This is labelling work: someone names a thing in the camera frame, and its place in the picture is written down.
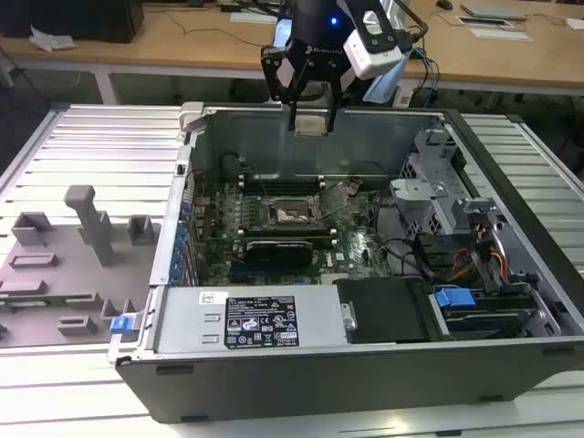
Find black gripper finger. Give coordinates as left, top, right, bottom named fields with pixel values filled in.
left=262, top=44, right=311, bottom=133
left=328, top=68, right=353, bottom=136

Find silver CPU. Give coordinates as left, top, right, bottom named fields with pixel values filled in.
left=294, top=114, right=330, bottom=138

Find metal socket cover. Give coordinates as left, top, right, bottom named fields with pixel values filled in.
left=316, top=181, right=353, bottom=219

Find black RAM slot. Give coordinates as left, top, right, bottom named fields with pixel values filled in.
left=236, top=226, right=339, bottom=236
left=237, top=175, right=326, bottom=186
left=237, top=183, right=326, bottom=195
left=239, top=233, right=339, bottom=243

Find CPU socket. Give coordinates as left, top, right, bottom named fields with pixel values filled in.
left=266, top=194, right=323, bottom=229

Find black cylindrical component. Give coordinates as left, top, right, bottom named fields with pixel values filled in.
left=220, top=153, right=242, bottom=180

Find wooden desk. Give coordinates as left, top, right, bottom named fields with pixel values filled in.
left=0, top=0, right=584, bottom=98

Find green motherboard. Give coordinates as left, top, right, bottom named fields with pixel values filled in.
left=189, top=175, right=393, bottom=287

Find silver drive cage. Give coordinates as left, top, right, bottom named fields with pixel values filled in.
left=390, top=127, right=462, bottom=238

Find black graphics card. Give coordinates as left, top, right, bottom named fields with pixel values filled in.
left=245, top=237, right=316, bottom=271

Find white desk leg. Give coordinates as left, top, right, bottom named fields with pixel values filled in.
left=93, top=70, right=120, bottom=105

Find silver laptop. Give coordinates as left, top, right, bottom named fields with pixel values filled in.
left=459, top=1, right=531, bottom=22

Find black plastic shroud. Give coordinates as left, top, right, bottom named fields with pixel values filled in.
left=333, top=276, right=433, bottom=344

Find black computer tower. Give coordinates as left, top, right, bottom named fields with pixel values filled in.
left=0, top=0, right=146, bottom=45

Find black power supply label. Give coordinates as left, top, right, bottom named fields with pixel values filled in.
left=225, top=295, right=297, bottom=349

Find blue disk carrier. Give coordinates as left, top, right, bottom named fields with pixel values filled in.
left=434, top=285, right=476, bottom=317

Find crumpled white paper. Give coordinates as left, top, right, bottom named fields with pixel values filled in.
left=28, top=24, right=77, bottom=52

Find silver power supply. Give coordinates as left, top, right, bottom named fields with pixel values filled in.
left=152, top=286, right=357, bottom=356

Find black hard disk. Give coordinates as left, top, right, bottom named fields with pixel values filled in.
left=443, top=298, right=537, bottom=339

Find blue case latch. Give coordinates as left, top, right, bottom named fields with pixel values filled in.
left=110, top=314, right=141, bottom=342

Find black PC case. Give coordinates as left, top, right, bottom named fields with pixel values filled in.
left=107, top=100, right=584, bottom=425

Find grey parts rack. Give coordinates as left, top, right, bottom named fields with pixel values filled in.
left=0, top=184, right=162, bottom=350

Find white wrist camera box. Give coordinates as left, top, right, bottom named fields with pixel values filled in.
left=342, top=7, right=403, bottom=79

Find grey case handle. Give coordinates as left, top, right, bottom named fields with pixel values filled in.
left=179, top=101, right=207, bottom=134

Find blue hanging cables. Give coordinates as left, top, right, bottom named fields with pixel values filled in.
left=422, top=47, right=443, bottom=104

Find black camera cable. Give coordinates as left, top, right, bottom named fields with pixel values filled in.
left=392, top=0, right=431, bottom=50

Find black desk cable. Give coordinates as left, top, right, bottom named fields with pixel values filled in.
left=148, top=6, right=224, bottom=37

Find white desk cable port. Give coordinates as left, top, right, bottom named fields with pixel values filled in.
left=455, top=16, right=516, bottom=29

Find black cable connector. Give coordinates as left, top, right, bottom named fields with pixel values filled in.
left=412, top=232, right=453, bottom=275

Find silver metal hinge bracket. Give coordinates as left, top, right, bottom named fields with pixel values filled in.
left=339, top=300, right=358, bottom=332

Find orange yellow wire bundle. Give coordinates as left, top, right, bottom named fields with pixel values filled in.
left=449, top=221, right=510, bottom=283

